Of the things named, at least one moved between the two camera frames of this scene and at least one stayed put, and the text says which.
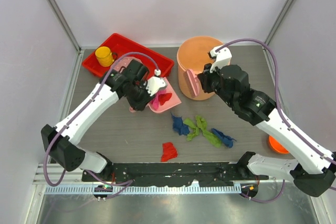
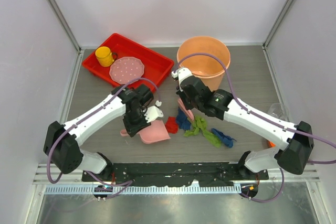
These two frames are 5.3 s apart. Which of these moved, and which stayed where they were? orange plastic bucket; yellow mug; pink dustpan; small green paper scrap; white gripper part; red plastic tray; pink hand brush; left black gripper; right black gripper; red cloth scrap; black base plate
Moved: red cloth scrap; small green paper scrap; pink dustpan; right black gripper; left black gripper; white gripper part; pink hand brush
Stayed: orange plastic bucket; red plastic tray; black base plate; yellow mug
